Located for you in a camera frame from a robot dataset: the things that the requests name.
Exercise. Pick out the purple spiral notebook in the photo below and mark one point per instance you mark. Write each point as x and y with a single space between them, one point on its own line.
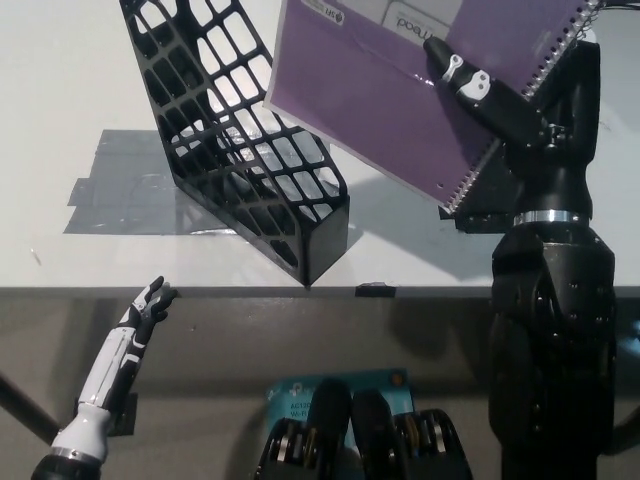
360 100

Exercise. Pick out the teal cardboard box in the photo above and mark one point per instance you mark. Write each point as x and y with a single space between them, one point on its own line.
292 397

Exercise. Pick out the black lattice magazine stand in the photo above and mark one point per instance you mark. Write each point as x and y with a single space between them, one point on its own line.
325 240

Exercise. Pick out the black square tape patch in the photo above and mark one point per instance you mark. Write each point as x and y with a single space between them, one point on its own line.
487 220

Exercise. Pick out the black table leg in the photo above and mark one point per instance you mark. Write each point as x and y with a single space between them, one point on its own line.
627 435
27 405

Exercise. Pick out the small black tape piece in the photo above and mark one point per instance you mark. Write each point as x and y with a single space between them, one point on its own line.
374 290

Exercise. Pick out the large grey tape patch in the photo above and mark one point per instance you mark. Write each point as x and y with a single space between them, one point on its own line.
115 200

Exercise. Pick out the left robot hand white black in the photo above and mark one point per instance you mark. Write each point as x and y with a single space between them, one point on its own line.
110 365

